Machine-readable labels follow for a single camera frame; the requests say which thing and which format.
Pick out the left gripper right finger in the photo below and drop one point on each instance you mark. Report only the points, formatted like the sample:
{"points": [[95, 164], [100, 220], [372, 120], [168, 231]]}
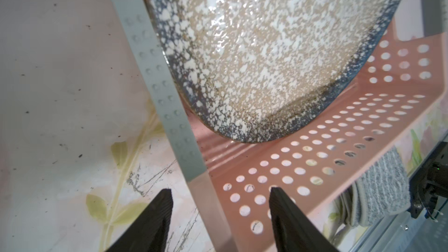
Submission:
{"points": [[293, 231]]}

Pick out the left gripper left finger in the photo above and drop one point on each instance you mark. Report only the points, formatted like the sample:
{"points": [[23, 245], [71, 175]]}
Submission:
{"points": [[149, 232]]}

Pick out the grey wiping cloth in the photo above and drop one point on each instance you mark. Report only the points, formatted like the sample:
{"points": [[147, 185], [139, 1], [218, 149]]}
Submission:
{"points": [[382, 191]]}

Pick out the speckled grey plate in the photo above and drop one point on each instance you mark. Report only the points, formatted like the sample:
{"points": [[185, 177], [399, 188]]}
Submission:
{"points": [[255, 71]]}

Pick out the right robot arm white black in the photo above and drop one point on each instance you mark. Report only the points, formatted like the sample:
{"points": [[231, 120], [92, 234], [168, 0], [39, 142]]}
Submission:
{"points": [[430, 182]]}

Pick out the pink perforated basket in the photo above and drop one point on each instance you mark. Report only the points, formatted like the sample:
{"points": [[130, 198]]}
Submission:
{"points": [[389, 86]]}

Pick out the aluminium mounting rail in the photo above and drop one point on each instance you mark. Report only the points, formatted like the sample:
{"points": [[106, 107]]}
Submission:
{"points": [[402, 233]]}

